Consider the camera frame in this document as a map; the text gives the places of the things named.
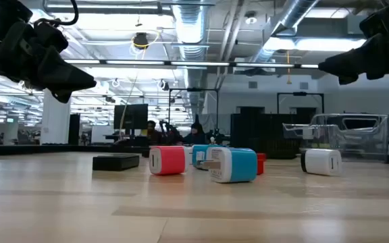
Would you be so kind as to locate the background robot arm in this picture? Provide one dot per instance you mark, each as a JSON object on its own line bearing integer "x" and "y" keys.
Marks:
{"x": 171, "y": 130}

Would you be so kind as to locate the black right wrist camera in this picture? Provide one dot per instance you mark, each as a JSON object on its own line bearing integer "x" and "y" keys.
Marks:
{"x": 380, "y": 23}

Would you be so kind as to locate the black partition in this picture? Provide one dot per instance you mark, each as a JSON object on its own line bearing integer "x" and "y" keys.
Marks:
{"x": 248, "y": 128}

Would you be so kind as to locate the black tall cabinet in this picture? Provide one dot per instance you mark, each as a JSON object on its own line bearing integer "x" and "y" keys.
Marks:
{"x": 74, "y": 130}

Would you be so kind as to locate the white black USB charger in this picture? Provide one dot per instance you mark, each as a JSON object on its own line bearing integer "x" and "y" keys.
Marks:
{"x": 321, "y": 162}

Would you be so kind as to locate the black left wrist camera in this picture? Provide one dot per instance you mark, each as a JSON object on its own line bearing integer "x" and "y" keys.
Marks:
{"x": 51, "y": 35}

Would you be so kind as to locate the pink white USB charger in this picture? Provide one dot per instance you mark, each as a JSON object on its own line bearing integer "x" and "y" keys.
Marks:
{"x": 169, "y": 160}

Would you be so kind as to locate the red USB charger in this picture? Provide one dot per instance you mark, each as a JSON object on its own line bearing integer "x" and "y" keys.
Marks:
{"x": 261, "y": 163}

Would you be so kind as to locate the black ceiling device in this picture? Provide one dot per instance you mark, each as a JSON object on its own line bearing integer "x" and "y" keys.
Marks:
{"x": 140, "y": 40}

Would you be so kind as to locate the silver ventilation duct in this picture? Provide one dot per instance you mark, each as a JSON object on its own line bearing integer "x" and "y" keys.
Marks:
{"x": 191, "y": 27}
{"x": 296, "y": 10}

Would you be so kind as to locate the green lit sign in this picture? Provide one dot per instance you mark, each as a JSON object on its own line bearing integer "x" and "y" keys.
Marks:
{"x": 10, "y": 119}

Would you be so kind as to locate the black box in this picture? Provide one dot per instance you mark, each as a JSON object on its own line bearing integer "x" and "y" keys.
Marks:
{"x": 115, "y": 162}

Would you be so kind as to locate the white pillar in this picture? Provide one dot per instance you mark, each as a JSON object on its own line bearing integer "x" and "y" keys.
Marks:
{"x": 56, "y": 121}

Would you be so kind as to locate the blue white USB charger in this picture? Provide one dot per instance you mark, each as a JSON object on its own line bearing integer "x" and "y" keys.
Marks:
{"x": 238, "y": 165}
{"x": 199, "y": 152}

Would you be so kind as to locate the clear plastic bin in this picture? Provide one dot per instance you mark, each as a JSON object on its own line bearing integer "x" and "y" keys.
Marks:
{"x": 366, "y": 138}

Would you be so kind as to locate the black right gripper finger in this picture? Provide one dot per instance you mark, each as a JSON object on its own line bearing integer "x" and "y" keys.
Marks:
{"x": 353, "y": 62}
{"x": 348, "y": 78}

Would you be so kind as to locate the black monitor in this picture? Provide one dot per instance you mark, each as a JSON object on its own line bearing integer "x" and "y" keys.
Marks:
{"x": 130, "y": 116}

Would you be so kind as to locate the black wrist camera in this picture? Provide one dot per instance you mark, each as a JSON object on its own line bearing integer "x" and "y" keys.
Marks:
{"x": 380, "y": 23}
{"x": 51, "y": 35}

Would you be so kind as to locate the overhead light bar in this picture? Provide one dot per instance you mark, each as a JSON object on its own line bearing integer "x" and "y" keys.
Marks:
{"x": 198, "y": 63}

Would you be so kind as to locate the person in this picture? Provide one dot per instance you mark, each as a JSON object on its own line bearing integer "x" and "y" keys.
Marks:
{"x": 152, "y": 133}
{"x": 197, "y": 135}

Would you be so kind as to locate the black station frame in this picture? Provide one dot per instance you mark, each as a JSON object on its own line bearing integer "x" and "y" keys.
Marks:
{"x": 299, "y": 93}

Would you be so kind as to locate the black mesh basket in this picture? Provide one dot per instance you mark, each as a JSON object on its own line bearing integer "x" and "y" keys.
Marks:
{"x": 282, "y": 150}

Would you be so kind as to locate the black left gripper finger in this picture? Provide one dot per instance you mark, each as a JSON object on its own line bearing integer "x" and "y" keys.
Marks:
{"x": 63, "y": 74}
{"x": 62, "y": 97}

